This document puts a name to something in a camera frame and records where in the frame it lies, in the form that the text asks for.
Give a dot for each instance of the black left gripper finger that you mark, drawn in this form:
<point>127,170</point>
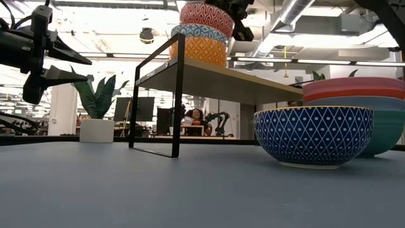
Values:
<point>60,77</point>
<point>63,52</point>

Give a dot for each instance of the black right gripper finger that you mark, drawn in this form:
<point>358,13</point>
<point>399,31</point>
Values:
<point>243,31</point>

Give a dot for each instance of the red wavy patterned bowl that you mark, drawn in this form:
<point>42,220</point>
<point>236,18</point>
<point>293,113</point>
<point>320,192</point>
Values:
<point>205,16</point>

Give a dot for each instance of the light blue star patterned bowl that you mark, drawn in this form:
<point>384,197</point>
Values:
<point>197,31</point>

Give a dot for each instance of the orange patterned bowl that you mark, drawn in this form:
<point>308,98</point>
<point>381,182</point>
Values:
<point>199,52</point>

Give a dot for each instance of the plain red pink bowl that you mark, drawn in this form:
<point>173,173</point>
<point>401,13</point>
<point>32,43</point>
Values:
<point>354,88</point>

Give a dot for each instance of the dark blue diamond patterned bowl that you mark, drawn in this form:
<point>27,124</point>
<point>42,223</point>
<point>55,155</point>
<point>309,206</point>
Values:
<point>313,136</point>

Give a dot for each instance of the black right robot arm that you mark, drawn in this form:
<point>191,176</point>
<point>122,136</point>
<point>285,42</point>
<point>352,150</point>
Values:
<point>389,16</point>

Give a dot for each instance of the black background robot arm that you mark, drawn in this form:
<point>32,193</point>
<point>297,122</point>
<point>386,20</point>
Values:
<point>221,118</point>

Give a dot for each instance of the snake plant in white pot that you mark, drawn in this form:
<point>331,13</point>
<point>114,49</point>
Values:
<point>317,76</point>
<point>96,130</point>

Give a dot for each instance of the black computer monitor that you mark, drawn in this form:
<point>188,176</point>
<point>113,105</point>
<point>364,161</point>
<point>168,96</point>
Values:
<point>164,120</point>
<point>142,109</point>

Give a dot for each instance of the person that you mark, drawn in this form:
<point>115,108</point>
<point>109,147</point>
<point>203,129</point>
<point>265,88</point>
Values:
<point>196,114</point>

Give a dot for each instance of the wooden background desk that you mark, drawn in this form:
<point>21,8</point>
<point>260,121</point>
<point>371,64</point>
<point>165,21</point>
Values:
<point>177,137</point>

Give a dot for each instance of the plain teal bowl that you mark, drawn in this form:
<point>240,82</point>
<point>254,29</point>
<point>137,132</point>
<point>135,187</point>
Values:
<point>387,133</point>

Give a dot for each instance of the silver ventilation duct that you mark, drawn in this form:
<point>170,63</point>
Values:
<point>294,9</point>

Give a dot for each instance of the wooden shelf with black frame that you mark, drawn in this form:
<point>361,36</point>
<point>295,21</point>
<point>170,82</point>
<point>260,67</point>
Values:
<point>221,82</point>

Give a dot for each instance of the black aluminium rig frame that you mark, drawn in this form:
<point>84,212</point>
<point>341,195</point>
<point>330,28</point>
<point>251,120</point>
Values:
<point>47,139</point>

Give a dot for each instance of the black ceiling dome camera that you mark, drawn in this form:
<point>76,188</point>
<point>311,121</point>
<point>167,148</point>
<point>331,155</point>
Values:
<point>146,35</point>

